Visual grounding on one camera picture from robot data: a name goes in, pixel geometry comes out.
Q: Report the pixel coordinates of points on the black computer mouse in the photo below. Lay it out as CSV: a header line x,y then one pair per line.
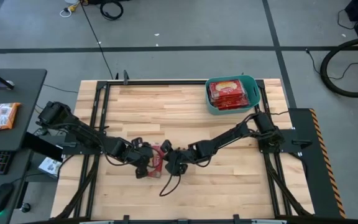
x,y
0,197

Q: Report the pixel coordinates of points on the black platform with yellow stripes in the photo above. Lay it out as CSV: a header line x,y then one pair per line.
x,y
315,174

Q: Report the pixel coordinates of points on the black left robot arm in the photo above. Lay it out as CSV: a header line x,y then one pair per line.
x,y
79,129

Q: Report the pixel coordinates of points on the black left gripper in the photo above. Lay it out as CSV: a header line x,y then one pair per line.
x,y
141,155

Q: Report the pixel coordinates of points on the black rectangular box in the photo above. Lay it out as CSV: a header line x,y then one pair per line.
x,y
42,146

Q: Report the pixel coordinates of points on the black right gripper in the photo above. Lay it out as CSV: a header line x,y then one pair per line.
x,y
177,161

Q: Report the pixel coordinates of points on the large black hoop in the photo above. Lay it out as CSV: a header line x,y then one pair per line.
x,y
323,67

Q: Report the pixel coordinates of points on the black aluminium table frame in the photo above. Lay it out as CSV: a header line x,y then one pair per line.
x,y
154,82

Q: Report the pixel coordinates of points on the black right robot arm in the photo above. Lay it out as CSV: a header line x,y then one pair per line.
x,y
228,135

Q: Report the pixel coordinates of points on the teal plastic basket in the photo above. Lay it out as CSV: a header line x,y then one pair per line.
x,y
253,90

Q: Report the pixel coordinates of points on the white printed leaflet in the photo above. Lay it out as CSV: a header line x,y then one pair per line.
x,y
50,166

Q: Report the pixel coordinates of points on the black caster wheel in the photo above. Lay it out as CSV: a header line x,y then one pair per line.
x,y
25,207

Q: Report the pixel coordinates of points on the orange snack bag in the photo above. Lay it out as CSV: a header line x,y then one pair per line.
x,y
2,116

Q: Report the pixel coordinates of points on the black office desk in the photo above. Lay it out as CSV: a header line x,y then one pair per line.
x,y
26,93

